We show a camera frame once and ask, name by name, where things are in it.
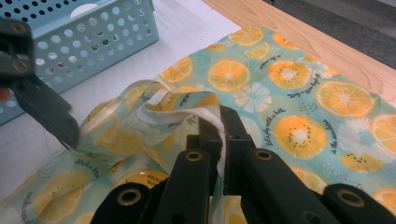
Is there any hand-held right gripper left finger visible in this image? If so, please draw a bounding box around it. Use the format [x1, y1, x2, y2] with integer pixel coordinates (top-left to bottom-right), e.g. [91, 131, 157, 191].
[152, 117, 225, 224]

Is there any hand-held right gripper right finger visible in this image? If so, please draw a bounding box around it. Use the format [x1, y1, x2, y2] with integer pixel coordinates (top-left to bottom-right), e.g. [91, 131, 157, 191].
[219, 105, 341, 224]

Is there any citrus print cloth bag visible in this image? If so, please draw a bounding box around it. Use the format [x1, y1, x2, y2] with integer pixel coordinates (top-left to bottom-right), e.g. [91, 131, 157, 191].
[0, 25, 396, 224]

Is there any light blue plastic basket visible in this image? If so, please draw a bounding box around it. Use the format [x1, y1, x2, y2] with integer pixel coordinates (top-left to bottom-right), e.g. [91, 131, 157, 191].
[0, 0, 161, 126]

